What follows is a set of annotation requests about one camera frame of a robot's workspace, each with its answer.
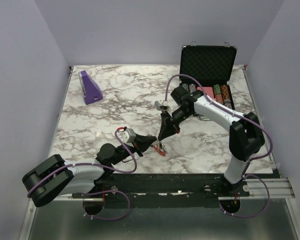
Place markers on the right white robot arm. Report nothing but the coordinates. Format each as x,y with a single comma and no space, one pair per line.
245,136

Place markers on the black poker chip case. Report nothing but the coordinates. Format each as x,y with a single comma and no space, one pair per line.
210,65

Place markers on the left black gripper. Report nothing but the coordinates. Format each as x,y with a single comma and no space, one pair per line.
142,143

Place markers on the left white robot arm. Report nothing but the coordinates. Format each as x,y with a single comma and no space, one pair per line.
55,176

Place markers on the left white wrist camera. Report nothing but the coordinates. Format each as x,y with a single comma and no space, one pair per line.
125,135

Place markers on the red keyring with keys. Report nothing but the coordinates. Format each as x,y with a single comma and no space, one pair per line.
159,148

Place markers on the pink playing card deck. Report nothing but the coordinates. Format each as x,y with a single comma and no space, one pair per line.
209,94

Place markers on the purple wedge-shaped box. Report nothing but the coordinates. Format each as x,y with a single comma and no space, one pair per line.
91,92

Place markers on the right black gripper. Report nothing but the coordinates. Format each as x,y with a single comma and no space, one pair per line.
168,128

